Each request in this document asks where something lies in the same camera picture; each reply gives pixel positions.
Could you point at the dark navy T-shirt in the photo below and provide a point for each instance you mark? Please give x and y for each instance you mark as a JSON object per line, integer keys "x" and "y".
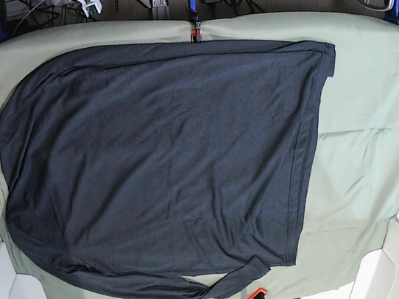
{"x": 164, "y": 171}

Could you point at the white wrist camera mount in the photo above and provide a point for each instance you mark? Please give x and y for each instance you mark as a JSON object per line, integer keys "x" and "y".
{"x": 89, "y": 1}

